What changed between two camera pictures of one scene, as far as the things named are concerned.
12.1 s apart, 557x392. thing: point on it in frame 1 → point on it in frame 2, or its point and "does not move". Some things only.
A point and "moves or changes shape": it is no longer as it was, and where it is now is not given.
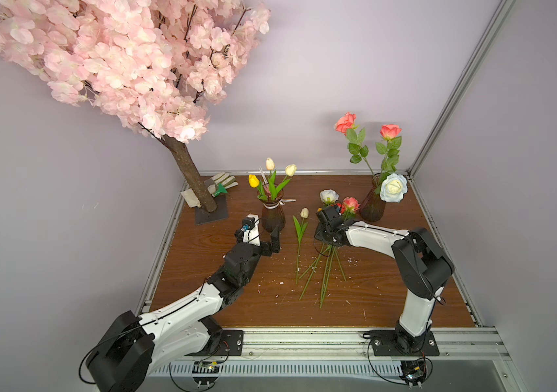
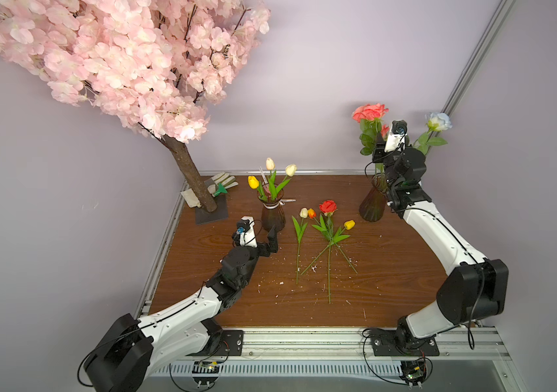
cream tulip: (272, 180) does not move
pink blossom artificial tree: (159, 65) does not move
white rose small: (328, 197) → (436, 122)
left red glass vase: (270, 195) does not move
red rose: (343, 208) moves or changes shape
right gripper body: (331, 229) → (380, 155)
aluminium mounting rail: (344, 353) does not move
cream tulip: (304, 214) does not move
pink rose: (349, 206) → (369, 117)
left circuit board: (205, 367) does not move
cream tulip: (289, 171) does not move
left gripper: (273, 244) does not move
